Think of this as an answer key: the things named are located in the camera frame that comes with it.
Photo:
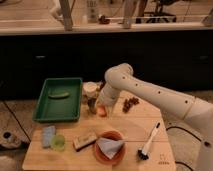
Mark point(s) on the dark red bowl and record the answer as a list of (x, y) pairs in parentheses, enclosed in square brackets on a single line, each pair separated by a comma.
[(102, 85)]

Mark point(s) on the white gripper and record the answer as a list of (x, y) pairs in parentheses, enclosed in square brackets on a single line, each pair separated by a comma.
[(108, 95)]

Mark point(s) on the black white brush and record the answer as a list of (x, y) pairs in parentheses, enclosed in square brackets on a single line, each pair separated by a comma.
[(143, 151)]

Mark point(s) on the wooden block eraser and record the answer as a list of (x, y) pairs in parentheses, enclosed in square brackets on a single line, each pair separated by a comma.
[(84, 140)]

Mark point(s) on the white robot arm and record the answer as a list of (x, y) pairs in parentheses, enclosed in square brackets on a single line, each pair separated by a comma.
[(196, 112)]

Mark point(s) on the dark metal cup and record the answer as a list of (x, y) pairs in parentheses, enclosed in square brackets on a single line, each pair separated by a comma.
[(92, 105)]

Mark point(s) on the orange apple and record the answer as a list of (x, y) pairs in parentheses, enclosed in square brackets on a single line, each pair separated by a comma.
[(101, 111)]

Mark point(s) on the bunch of dark grapes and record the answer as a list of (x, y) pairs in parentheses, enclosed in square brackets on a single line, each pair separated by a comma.
[(129, 103)]

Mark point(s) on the green plastic tray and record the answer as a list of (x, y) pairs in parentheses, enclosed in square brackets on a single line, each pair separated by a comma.
[(59, 110)]

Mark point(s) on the green plastic cup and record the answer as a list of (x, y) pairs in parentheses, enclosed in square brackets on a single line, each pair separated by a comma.
[(57, 142)]

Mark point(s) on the orange bowl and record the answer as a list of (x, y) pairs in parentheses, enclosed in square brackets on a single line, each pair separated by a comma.
[(100, 157)]

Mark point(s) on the green cucumber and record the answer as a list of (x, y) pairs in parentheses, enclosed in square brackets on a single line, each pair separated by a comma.
[(59, 96)]

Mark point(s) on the grey folded cloth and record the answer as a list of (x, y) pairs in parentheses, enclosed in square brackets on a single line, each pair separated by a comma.
[(109, 147)]

